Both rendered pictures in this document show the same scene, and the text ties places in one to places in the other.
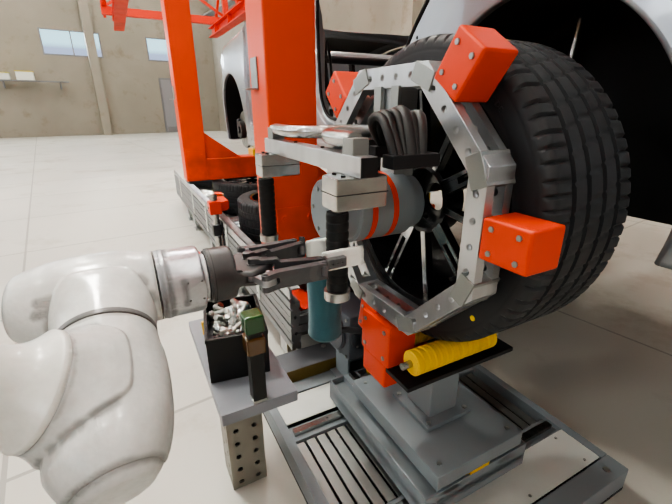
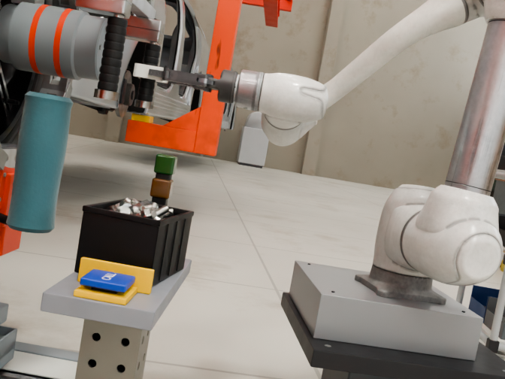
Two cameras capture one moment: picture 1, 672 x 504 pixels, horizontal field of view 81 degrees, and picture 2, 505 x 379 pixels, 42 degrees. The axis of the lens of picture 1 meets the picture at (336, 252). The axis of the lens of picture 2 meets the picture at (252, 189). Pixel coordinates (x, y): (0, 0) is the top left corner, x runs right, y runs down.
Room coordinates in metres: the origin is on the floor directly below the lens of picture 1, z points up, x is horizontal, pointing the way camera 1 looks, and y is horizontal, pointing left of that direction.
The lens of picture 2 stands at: (1.80, 1.01, 0.73)
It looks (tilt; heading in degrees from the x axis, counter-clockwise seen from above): 5 degrees down; 209
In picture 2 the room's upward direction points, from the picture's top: 10 degrees clockwise
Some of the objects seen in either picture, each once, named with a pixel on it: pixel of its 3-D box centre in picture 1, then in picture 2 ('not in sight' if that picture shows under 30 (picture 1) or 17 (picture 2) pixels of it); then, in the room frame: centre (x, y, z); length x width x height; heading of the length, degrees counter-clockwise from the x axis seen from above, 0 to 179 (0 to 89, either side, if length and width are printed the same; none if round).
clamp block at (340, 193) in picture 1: (354, 189); (143, 28); (0.60, -0.03, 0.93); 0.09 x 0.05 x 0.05; 118
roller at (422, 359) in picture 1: (451, 348); not in sight; (0.79, -0.27, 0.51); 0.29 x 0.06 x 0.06; 118
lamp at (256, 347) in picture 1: (254, 342); (161, 188); (0.69, 0.17, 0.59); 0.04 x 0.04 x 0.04; 28
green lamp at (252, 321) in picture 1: (252, 321); (165, 164); (0.69, 0.17, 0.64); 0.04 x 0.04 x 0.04; 28
